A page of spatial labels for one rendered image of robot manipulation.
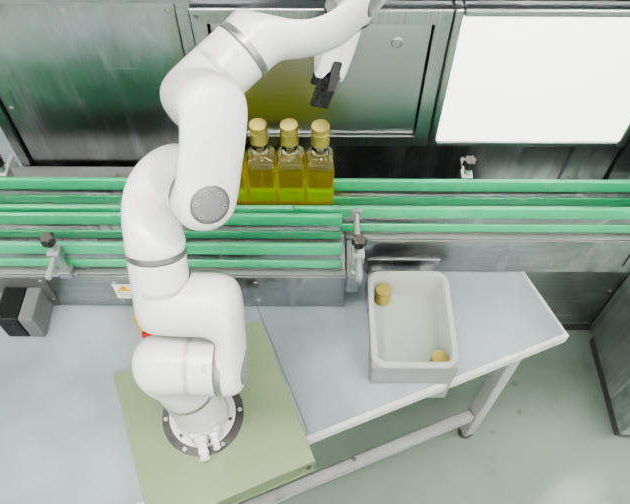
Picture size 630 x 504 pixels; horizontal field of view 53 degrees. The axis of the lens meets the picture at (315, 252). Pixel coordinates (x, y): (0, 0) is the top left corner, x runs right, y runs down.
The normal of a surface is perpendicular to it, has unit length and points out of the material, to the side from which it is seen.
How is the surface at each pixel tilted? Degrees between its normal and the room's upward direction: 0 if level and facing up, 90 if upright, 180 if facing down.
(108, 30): 90
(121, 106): 89
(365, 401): 0
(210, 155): 62
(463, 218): 90
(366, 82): 90
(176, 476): 4
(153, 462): 4
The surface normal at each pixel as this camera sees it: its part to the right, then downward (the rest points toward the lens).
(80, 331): 0.00, -0.57
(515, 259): 0.00, 0.82
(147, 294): -0.21, 0.44
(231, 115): 0.59, 0.29
